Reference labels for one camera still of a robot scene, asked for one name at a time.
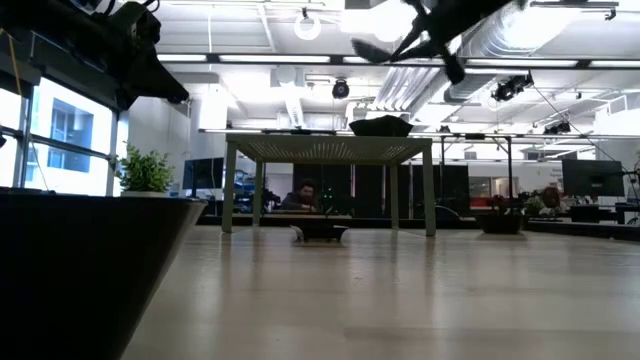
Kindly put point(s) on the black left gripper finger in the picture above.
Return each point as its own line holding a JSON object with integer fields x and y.
{"x": 150, "y": 80}

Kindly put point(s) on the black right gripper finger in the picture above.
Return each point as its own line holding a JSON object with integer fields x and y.
{"x": 454, "y": 67}
{"x": 371, "y": 51}

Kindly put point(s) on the wavy square black plate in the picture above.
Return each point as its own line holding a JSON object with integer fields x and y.
{"x": 500, "y": 224}
{"x": 75, "y": 275}
{"x": 380, "y": 127}

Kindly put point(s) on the small square black plate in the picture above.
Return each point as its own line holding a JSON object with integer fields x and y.
{"x": 320, "y": 234}

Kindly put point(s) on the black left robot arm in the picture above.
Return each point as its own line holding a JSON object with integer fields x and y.
{"x": 60, "y": 30}

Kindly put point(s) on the black ceiling spotlight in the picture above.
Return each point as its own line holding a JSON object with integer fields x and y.
{"x": 510, "y": 88}
{"x": 340, "y": 89}
{"x": 557, "y": 128}

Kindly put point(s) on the round white pendant lamp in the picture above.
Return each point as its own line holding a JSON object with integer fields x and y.
{"x": 307, "y": 27}

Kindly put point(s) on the small green potted plant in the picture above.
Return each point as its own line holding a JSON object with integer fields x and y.
{"x": 145, "y": 172}

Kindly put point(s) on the black bar with light strips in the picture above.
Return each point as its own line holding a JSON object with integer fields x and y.
{"x": 275, "y": 58}

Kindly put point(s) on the large office window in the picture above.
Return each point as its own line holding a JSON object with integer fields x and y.
{"x": 75, "y": 150}

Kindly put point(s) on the black computer monitor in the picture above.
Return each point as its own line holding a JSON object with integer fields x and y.
{"x": 592, "y": 177}
{"x": 202, "y": 172}

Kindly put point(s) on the pale green perforated metal shelf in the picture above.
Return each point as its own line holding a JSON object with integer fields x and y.
{"x": 325, "y": 149}

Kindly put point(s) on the small green desk plant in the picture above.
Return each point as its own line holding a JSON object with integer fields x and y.
{"x": 534, "y": 205}

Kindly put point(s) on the person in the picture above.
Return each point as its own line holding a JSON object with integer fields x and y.
{"x": 302, "y": 196}
{"x": 551, "y": 201}

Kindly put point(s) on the black metal stand frame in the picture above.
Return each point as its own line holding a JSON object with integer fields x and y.
{"x": 475, "y": 136}

